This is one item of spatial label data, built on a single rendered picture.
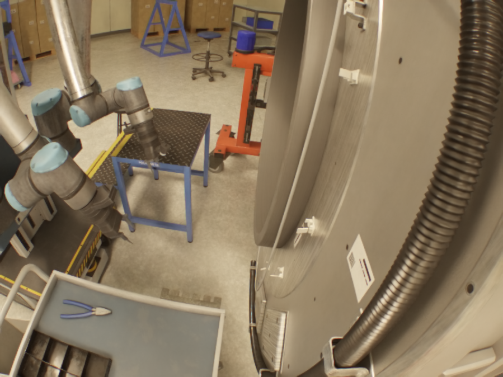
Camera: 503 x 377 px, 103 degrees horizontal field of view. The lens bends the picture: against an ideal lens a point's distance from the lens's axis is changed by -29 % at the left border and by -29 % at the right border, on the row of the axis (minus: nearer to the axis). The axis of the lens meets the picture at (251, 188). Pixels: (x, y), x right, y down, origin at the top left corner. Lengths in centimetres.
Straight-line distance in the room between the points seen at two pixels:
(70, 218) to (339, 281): 148
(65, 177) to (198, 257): 117
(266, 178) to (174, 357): 67
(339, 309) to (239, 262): 145
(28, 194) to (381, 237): 71
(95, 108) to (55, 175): 42
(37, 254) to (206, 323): 101
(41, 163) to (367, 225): 63
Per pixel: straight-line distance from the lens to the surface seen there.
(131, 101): 100
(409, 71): 21
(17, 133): 83
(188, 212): 155
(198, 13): 768
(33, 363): 90
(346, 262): 26
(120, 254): 178
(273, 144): 110
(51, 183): 70
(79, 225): 156
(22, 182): 74
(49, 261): 149
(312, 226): 37
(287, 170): 38
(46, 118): 128
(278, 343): 47
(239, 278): 164
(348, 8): 31
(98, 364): 81
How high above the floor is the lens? 141
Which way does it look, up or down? 41 degrees down
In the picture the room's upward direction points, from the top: 10 degrees clockwise
